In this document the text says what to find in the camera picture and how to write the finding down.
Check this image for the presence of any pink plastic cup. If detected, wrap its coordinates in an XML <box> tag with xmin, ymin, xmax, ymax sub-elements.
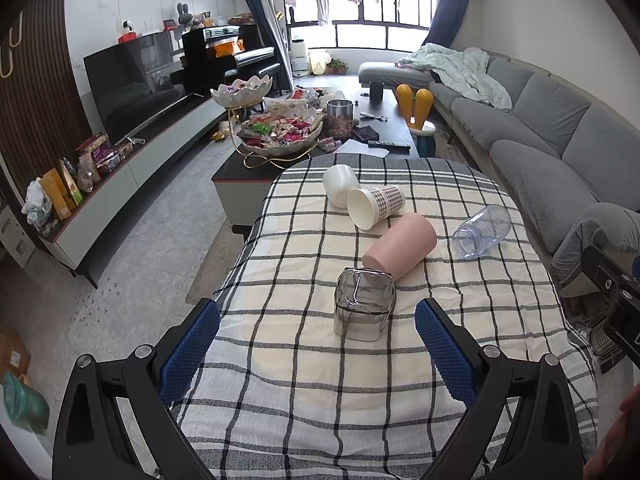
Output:
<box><xmin>362</xmin><ymin>212</ymin><xmax>438</xmax><ymax>281</ymax></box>

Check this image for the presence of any white plastic cup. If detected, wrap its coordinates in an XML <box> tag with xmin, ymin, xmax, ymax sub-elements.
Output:
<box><xmin>322</xmin><ymin>164</ymin><xmax>361</xmax><ymax>209</ymax></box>

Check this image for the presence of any black framed window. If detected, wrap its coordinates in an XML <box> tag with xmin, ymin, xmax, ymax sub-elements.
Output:
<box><xmin>282</xmin><ymin>0</ymin><xmax>436</xmax><ymax>53</ymax></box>

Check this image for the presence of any plaid paper cup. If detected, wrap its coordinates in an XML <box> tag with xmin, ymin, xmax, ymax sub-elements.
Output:
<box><xmin>347</xmin><ymin>184</ymin><xmax>405</xmax><ymax>232</ymax></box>

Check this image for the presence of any small white snack bowl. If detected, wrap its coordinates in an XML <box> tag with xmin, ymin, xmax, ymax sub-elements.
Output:
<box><xmin>210</xmin><ymin>75</ymin><xmax>272</xmax><ymax>109</ymax></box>

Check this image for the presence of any pile of snack packets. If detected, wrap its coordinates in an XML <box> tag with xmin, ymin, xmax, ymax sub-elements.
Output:
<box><xmin>75</xmin><ymin>132</ymin><xmax>134</xmax><ymax>193</ymax></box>

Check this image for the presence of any white paper sheet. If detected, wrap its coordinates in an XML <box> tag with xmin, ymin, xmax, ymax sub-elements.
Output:
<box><xmin>334</xmin><ymin>139</ymin><xmax>392</xmax><ymax>159</ymax></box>

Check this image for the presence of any orange snack bag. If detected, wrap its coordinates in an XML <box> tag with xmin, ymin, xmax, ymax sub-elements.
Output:
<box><xmin>40</xmin><ymin>168</ymin><xmax>77</xmax><ymax>220</ymax></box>

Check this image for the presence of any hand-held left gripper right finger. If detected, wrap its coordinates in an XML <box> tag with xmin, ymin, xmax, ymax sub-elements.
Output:
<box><xmin>414</xmin><ymin>298</ymin><xmax>587</xmax><ymax>480</ymax></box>

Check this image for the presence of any white plastic bag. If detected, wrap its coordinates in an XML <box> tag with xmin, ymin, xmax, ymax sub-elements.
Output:
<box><xmin>22</xmin><ymin>177</ymin><xmax>53</xmax><ymax>226</ymax></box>

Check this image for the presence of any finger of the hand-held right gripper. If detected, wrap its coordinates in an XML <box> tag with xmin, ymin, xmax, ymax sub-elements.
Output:
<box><xmin>581</xmin><ymin>244</ymin><xmax>640</xmax><ymax>306</ymax></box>

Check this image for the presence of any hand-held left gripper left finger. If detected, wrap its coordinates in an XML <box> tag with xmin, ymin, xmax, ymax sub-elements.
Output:
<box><xmin>51</xmin><ymin>298</ymin><xmax>221</xmax><ymax>480</ymax></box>

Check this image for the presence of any light green blanket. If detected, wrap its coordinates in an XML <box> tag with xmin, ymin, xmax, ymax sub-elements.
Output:
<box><xmin>397</xmin><ymin>43</ymin><xmax>513</xmax><ymax>111</ymax></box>

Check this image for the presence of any yellow rabbit ear stool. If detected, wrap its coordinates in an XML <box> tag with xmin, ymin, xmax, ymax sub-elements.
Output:
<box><xmin>396</xmin><ymin>83</ymin><xmax>437</xmax><ymax>158</ymax></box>

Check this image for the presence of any person's right hand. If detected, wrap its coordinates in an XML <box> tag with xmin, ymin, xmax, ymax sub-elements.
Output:
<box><xmin>582</xmin><ymin>384</ymin><xmax>640</xmax><ymax>480</ymax></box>

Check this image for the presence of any cardboard box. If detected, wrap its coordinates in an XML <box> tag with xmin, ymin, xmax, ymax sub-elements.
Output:
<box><xmin>0</xmin><ymin>325</ymin><xmax>32</xmax><ymax>376</ymax></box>

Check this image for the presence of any flat screen television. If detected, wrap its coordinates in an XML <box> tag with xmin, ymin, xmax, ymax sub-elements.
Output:
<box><xmin>83</xmin><ymin>31</ymin><xmax>211</xmax><ymax>147</ymax></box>

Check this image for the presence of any gold wire bowl stand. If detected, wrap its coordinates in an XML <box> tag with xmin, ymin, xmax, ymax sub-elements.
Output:
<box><xmin>227</xmin><ymin>102</ymin><xmax>321</xmax><ymax>168</ymax></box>

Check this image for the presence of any metal wire basket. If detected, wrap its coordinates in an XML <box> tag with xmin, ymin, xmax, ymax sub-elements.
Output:
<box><xmin>572</xmin><ymin>310</ymin><xmax>626</xmax><ymax>376</ymax></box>

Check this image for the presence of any smoky transparent square cup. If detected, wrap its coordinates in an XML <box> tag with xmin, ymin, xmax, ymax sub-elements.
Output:
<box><xmin>333</xmin><ymin>267</ymin><xmax>397</xmax><ymax>342</ymax></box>

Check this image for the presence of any clear plastic bottle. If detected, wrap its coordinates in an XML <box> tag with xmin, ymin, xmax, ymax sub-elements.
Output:
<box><xmin>452</xmin><ymin>204</ymin><xmax>513</xmax><ymax>260</ymax></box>

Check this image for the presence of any glass jar of nuts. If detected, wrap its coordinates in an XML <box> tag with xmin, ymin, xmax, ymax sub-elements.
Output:
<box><xmin>326</xmin><ymin>99</ymin><xmax>355</xmax><ymax>138</ymax></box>

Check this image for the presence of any black upright piano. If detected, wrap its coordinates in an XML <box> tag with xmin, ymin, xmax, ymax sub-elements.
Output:
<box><xmin>170</xmin><ymin>22</ymin><xmax>284</xmax><ymax>97</ymax></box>

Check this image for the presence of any dark coffee table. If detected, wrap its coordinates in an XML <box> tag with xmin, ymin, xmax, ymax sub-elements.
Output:
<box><xmin>212</xmin><ymin>87</ymin><xmax>426</xmax><ymax>233</ymax></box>

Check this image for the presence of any large white snack bowl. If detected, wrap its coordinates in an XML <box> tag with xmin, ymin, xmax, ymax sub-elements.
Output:
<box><xmin>234</xmin><ymin>105</ymin><xmax>325</xmax><ymax>156</ymax></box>

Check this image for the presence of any white television cabinet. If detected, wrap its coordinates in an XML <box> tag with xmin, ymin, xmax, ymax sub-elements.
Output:
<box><xmin>37</xmin><ymin>92</ymin><xmax>236</xmax><ymax>288</ymax></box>

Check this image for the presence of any checked tablecloth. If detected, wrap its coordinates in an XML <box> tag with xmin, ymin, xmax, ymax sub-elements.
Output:
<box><xmin>172</xmin><ymin>157</ymin><xmax>601</xmax><ymax>480</ymax></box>

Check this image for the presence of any teal plastic bag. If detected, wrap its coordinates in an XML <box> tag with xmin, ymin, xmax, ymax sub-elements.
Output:
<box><xmin>2</xmin><ymin>370</ymin><xmax>50</xmax><ymax>433</ymax></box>

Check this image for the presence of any dark blue curtain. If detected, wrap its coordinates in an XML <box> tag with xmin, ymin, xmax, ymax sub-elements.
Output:
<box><xmin>424</xmin><ymin>0</ymin><xmax>468</xmax><ymax>51</ymax></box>
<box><xmin>235</xmin><ymin>0</ymin><xmax>296</xmax><ymax>96</ymax></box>

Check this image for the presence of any grey sectional sofa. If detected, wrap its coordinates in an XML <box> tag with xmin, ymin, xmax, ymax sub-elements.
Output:
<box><xmin>358</xmin><ymin>49</ymin><xmax>640</xmax><ymax>291</ymax></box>

